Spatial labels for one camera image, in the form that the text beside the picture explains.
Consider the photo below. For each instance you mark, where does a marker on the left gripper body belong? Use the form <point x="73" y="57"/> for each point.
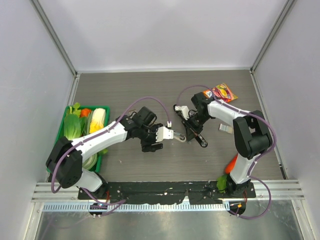
<point x="148" y="135"/>

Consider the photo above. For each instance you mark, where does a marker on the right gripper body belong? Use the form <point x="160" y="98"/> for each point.
<point x="197" y="121"/>

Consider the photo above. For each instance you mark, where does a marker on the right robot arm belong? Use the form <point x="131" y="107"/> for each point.
<point x="252" y="137"/>

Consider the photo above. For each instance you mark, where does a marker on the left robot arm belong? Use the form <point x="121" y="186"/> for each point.
<point x="67" y="157"/>

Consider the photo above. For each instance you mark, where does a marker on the orange candy bag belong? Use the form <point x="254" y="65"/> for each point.
<point x="221" y="91"/>

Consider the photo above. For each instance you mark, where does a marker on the yellow white toy cabbage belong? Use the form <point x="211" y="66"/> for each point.
<point x="97" y="120"/>

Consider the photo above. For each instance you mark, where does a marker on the orange toy carrot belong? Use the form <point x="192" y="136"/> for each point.
<point x="231" y="165"/>

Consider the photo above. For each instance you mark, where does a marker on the small orange toy vegetable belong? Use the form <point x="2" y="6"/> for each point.
<point x="85" y="112"/>

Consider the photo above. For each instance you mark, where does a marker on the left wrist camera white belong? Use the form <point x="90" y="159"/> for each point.
<point x="164" y="133"/>

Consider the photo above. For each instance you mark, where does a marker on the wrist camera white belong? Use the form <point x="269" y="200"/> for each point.
<point x="182" y="111"/>
<point x="164" y="133"/>

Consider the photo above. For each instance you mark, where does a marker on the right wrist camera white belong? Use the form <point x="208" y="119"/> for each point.
<point x="182" y="111"/>

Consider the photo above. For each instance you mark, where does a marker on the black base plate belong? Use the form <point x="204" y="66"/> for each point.
<point x="165" y="192"/>

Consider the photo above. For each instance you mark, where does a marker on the white slotted cable duct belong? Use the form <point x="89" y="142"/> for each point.
<point x="126" y="208"/>

